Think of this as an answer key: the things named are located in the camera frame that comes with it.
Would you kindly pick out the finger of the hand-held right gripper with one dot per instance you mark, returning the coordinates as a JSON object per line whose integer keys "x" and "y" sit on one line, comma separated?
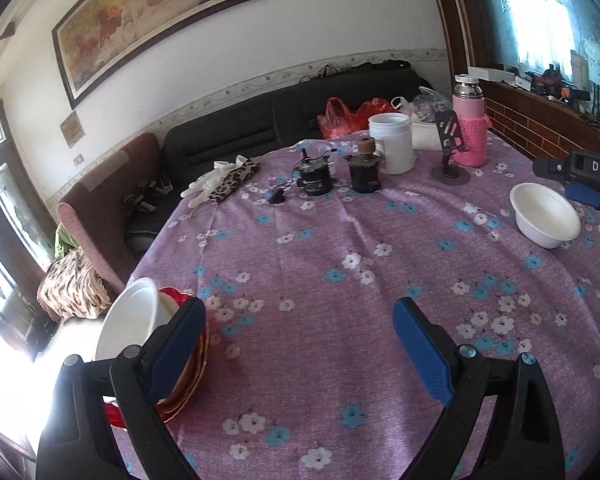
{"x": 587, "y": 194}

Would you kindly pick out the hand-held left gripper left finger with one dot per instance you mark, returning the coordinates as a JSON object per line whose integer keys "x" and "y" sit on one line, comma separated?
{"x": 177, "y": 350}

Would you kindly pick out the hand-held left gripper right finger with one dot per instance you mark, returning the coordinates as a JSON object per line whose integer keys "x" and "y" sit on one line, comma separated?
{"x": 422, "y": 350}

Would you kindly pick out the red gold-rimmed plate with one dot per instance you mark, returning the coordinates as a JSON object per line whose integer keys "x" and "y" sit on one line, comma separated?
{"x": 190, "y": 375}

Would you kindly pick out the cream bowl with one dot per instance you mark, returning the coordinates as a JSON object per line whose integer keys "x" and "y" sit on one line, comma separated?
{"x": 167, "y": 310}

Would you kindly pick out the small white bowl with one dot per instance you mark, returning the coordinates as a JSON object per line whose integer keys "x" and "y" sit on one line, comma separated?
{"x": 545, "y": 215}

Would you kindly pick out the stack of red gold plates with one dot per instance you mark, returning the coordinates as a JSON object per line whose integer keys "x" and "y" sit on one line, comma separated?
{"x": 172, "y": 296}

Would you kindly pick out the large deep white bowl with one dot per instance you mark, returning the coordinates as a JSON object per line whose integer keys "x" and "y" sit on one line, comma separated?
{"x": 130, "y": 315}

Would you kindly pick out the assorted dark gadgets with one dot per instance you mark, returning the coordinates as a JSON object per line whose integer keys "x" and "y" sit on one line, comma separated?
{"x": 555, "y": 82}

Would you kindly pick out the pink thermos bottle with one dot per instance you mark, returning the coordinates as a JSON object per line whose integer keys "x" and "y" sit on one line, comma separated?
{"x": 472, "y": 135}

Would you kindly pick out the zebra patterned blanket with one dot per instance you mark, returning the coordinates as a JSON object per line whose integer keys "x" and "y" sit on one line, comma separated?
{"x": 72, "y": 287}

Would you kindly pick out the long white box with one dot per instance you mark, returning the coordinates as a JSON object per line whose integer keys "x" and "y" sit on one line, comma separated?
{"x": 490, "y": 74}

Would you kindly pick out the black phone stand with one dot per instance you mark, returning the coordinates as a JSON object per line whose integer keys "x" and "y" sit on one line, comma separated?
{"x": 450, "y": 130}

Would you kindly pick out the green cloth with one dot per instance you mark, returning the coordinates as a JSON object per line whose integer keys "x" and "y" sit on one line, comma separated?
{"x": 65, "y": 240}

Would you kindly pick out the dark striped bundle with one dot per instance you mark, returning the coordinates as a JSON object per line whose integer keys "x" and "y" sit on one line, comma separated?
{"x": 147, "y": 195}

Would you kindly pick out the window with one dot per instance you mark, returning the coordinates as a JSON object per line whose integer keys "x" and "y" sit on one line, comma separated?
{"x": 545, "y": 10}

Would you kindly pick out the white gloves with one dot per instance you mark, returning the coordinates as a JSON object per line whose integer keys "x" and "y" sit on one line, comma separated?
{"x": 207, "y": 182}

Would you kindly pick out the brown armchair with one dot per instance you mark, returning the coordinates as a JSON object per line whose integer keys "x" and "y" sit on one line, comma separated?
{"x": 105, "y": 195}

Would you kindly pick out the leopard print cloth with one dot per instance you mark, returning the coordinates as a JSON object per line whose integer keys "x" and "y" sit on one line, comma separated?
{"x": 235, "y": 182}

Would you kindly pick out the clear plastic bag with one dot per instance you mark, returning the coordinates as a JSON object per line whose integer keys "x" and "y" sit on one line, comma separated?
{"x": 425, "y": 102}

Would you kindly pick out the dark jar with cork lid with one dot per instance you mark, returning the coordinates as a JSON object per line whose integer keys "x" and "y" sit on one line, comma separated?
{"x": 365, "y": 172}

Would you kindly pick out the white plastic jar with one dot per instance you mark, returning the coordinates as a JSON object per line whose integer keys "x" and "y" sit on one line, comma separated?
{"x": 391, "y": 145}

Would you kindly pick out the black coffee grinder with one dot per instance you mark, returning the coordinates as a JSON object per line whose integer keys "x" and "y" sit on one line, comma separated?
{"x": 314, "y": 177}

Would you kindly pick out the black sofa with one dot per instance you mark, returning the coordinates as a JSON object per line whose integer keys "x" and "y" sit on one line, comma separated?
{"x": 260, "y": 130}

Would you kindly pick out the wooden glass door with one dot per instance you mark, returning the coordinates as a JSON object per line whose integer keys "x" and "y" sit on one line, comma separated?
{"x": 10, "y": 185}

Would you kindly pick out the red plastic bag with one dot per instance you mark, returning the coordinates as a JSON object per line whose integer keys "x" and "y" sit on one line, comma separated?
{"x": 340, "y": 120}

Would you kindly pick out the framed horse painting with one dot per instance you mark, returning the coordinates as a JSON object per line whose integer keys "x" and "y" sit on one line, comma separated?
{"x": 155, "y": 15}

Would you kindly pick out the wooden window frame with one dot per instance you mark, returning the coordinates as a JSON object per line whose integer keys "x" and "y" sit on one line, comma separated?
{"x": 452, "y": 20}

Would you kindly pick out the small wall plaque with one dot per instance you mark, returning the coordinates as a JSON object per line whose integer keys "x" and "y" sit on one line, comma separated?
{"x": 72, "y": 130}

